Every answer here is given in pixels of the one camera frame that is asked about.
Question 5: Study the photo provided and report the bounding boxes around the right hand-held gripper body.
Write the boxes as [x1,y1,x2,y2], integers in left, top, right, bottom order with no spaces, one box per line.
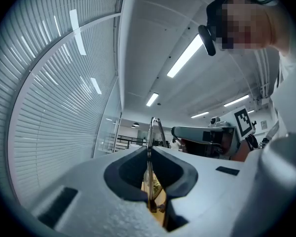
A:
[202,106,256,158]

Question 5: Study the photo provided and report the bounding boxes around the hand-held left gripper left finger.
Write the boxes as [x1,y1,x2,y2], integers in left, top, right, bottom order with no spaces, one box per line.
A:
[31,146,168,237]

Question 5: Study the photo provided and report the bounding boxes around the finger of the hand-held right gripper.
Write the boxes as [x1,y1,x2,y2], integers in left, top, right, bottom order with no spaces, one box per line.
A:
[171,126,205,143]

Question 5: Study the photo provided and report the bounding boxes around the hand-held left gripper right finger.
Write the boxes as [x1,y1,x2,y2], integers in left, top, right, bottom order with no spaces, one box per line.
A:
[150,147,247,237]

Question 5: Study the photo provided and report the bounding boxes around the person's right forearm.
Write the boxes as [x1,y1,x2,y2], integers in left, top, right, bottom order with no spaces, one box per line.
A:
[230,138,254,162]

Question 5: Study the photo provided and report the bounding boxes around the person's right hand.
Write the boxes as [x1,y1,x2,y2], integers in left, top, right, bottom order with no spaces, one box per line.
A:
[182,139,209,155]

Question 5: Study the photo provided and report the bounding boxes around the short ceiling light strip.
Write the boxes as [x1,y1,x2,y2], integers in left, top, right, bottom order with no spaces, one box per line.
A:
[146,92,159,107]

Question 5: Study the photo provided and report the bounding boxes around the black metal railing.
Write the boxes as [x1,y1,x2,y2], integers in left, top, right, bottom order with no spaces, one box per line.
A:
[117,134,148,148]

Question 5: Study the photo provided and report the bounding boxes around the glass partition panel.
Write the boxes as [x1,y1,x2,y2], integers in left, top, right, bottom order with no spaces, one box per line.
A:
[93,78,122,158]

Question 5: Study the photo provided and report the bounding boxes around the white window blind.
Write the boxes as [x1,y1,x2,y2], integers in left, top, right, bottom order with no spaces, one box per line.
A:
[0,0,123,88]
[7,16,119,207]

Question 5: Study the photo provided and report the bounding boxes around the person's white shirt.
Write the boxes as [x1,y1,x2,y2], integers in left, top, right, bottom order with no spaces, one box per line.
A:
[268,8,296,145]

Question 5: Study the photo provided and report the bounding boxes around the long ceiling light strip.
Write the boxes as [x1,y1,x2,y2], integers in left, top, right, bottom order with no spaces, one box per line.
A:
[167,35,204,78]

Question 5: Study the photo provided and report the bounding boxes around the person's head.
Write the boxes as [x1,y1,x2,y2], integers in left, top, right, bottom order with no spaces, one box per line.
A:
[221,0,288,56]

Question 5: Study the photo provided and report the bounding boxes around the black head-worn camera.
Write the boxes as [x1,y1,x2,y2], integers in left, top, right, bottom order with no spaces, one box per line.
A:
[198,0,230,56]

